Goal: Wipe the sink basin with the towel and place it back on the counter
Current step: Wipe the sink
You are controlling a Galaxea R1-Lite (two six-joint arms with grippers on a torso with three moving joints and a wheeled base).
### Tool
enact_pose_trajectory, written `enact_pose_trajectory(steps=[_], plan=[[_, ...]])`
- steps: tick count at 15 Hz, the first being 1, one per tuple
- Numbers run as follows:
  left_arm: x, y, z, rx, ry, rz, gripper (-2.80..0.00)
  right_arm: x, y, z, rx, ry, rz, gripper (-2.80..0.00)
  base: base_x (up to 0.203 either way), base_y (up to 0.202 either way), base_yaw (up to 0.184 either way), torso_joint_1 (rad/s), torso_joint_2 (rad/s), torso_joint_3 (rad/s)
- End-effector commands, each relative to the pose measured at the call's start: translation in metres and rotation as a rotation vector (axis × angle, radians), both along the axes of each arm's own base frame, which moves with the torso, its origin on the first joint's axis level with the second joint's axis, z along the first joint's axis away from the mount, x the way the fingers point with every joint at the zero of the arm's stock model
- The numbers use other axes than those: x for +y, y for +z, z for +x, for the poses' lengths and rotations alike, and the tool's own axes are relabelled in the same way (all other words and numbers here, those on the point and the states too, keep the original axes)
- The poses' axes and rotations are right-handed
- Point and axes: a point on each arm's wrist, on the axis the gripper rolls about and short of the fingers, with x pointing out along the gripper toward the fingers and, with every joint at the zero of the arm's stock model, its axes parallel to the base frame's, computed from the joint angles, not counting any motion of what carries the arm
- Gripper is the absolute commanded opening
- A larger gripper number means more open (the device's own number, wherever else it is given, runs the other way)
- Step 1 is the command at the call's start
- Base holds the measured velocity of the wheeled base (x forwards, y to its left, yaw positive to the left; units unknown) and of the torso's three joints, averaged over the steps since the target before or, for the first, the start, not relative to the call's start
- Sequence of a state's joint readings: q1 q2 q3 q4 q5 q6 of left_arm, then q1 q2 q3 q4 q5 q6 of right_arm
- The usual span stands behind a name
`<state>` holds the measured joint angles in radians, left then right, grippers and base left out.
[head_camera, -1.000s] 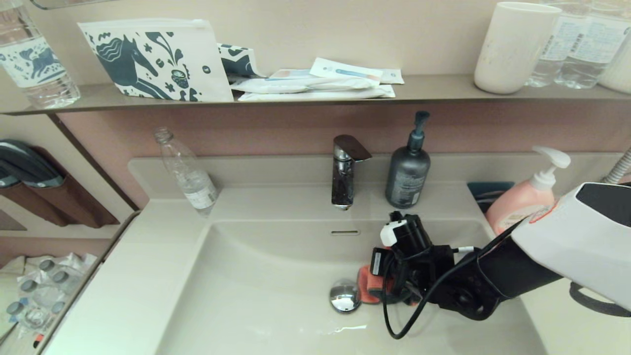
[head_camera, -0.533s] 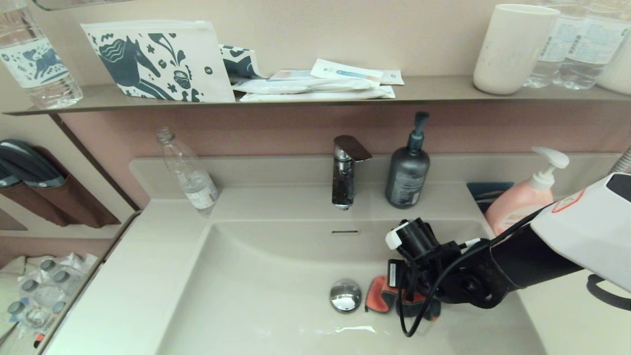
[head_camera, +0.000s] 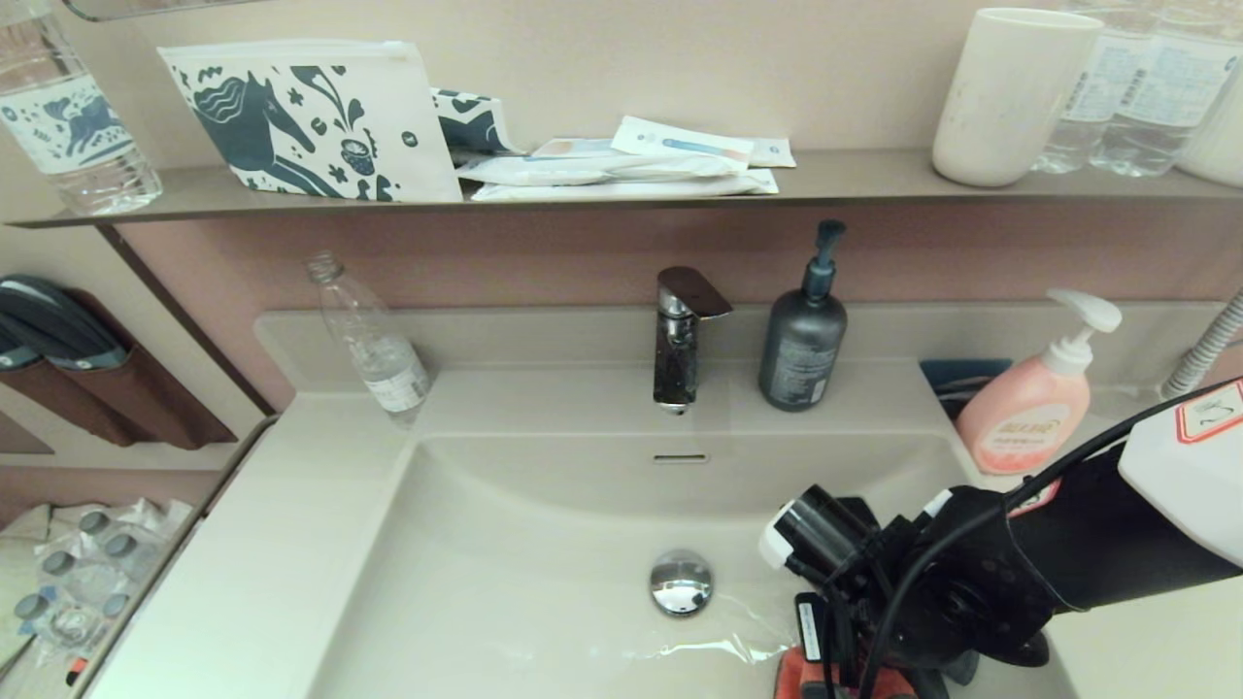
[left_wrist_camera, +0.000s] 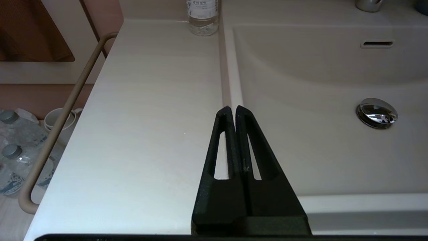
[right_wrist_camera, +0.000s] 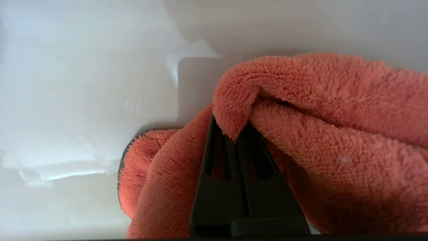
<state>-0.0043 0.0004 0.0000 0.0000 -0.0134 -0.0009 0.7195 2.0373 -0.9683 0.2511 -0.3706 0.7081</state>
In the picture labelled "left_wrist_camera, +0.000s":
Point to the white round cup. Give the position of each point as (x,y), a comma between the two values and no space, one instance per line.
(58,118)

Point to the chrome drain stopper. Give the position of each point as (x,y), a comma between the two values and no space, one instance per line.
(377,113)

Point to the empty clear plastic bottle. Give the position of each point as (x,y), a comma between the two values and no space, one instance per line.
(202,16)

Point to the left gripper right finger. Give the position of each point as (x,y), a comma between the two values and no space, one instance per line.
(271,201)

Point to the clear water bottle grey cap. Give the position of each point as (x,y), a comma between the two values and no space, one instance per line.
(9,182)
(30,164)
(21,130)

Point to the beige towel rail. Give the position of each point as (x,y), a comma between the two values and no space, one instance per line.
(63,113)

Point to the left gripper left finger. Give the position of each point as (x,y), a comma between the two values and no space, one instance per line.
(217,204)

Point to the white wash basin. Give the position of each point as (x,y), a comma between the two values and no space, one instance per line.
(140,117)

